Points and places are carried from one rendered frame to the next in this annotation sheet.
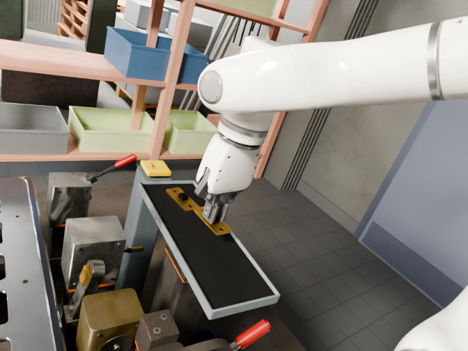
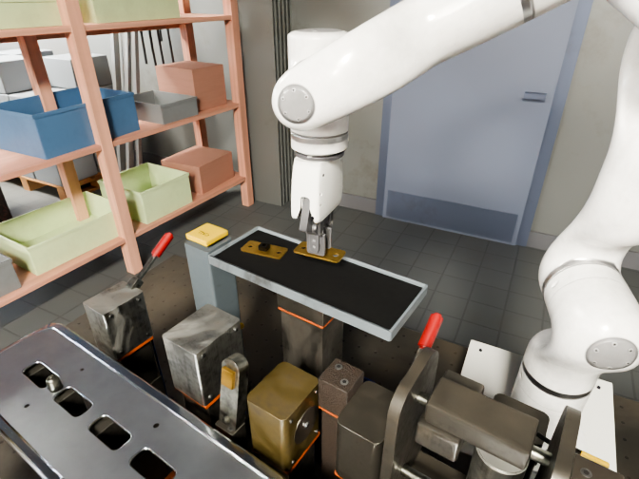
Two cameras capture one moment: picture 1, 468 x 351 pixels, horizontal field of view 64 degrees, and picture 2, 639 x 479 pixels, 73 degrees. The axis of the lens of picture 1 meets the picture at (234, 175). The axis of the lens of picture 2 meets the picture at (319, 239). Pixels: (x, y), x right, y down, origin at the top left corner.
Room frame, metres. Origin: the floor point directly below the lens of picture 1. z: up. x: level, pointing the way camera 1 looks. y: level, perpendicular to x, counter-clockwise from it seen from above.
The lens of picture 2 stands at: (0.00, 0.20, 1.58)
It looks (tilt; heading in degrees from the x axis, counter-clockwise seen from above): 30 degrees down; 343
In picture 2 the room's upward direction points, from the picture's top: straight up
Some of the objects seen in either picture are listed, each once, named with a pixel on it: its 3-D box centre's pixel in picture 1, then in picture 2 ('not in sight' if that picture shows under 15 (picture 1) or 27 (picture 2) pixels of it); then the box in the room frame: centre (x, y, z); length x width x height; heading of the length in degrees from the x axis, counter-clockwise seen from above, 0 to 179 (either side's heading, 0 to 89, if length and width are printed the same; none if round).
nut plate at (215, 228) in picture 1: (212, 218); (319, 249); (0.60, 0.01, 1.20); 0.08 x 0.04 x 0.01; 48
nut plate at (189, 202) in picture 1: (182, 197); (263, 247); (0.70, 0.09, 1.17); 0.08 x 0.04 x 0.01; 51
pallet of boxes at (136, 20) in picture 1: (153, 54); (47, 120); (4.55, 1.41, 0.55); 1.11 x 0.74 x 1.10; 46
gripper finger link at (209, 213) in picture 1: (207, 206); (313, 239); (0.59, 0.03, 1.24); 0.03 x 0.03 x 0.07; 48
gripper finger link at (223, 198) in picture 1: (227, 202); (325, 226); (0.62, 0.00, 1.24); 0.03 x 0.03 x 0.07; 48
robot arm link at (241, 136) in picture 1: (244, 129); (319, 139); (0.61, 0.01, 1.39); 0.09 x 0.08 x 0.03; 138
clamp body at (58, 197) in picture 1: (69, 235); (138, 359); (0.79, 0.37, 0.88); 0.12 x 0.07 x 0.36; 129
